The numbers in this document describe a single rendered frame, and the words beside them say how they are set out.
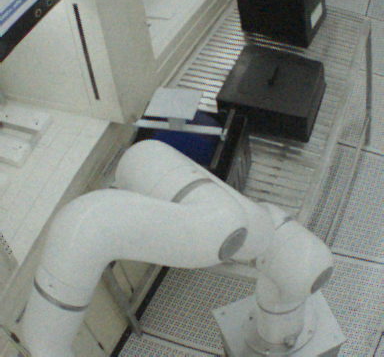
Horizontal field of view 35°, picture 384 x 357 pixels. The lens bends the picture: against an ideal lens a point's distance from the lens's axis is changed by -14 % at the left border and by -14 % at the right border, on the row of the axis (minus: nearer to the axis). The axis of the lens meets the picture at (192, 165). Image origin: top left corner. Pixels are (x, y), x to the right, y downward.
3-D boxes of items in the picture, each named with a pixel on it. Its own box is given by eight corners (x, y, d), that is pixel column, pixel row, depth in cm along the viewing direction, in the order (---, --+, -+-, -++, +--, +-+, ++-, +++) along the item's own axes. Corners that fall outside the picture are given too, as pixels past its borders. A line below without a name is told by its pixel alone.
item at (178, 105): (137, 212, 184) (112, 128, 161) (160, 156, 197) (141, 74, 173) (225, 225, 177) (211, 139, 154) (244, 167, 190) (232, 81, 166)
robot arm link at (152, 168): (291, 290, 128) (239, 249, 137) (326, 243, 127) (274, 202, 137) (154, 246, 87) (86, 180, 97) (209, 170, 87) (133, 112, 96)
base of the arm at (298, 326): (326, 336, 147) (334, 304, 134) (259, 367, 145) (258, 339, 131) (301, 287, 160) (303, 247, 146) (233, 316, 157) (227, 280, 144)
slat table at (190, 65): (274, 376, 218) (276, 283, 162) (135, 336, 240) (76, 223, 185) (370, 142, 292) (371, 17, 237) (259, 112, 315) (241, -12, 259)
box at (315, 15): (308, 49, 224) (302, -3, 206) (238, 30, 236) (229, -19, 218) (329, 14, 240) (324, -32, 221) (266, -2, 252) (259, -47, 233)
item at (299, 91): (308, 144, 193) (306, 112, 184) (215, 124, 203) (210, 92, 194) (327, 83, 210) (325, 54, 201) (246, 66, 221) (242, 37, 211)
